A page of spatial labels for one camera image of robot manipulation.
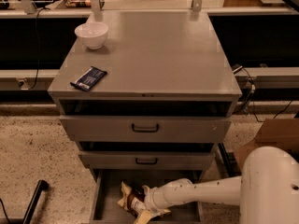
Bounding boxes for black middle drawer handle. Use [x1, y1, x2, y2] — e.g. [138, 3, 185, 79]
[135, 158, 158, 165]

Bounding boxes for cardboard box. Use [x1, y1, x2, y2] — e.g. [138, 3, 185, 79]
[234, 118, 299, 169]

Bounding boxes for grey drawer cabinet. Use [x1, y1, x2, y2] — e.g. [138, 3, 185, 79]
[47, 10, 243, 182]

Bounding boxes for black cables at right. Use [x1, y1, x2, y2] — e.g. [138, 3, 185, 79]
[231, 64, 295, 123]

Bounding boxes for dark blue snack bar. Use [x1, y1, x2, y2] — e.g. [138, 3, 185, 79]
[70, 66, 107, 91]

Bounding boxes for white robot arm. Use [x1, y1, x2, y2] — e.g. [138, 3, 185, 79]
[134, 147, 299, 224]

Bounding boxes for grey top drawer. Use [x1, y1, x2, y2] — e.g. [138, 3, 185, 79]
[60, 116, 231, 143]

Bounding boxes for grey middle drawer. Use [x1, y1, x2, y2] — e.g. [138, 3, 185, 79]
[78, 151, 214, 170]

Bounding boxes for grey bottom drawer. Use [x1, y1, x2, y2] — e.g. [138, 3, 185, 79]
[89, 170, 203, 224]

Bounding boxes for black top drawer handle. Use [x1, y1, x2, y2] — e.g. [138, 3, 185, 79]
[131, 123, 160, 133]

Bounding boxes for black hanging cable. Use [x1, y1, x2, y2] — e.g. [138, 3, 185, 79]
[28, 7, 48, 91]

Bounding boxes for black metal leg left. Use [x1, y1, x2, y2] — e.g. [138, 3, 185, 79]
[0, 179, 50, 224]

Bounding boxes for brown chip bag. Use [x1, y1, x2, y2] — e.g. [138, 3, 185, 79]
[118, 182, 171, 219]

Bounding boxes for black metal leg right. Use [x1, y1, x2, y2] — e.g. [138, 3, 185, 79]
[218, 143, 241, 177]

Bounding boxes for black drawer handle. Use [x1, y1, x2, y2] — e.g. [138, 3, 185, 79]
[131, 123, 160, 133]
[135, 158, 158, 165]

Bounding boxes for black metal leg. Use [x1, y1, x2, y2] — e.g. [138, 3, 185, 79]
[0, 179, 50, 224]
[218, 143, 241, 177]

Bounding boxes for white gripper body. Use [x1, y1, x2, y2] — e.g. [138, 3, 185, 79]
[144, 178, 192, 211]

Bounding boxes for grey drawer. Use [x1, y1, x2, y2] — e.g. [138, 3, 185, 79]
[78, 151, 214, 170]
[89, 170, 203, 224]
[60, 116, 231, 143]

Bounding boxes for white bowl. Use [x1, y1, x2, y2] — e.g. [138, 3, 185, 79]
[75, 22, 108, 49]

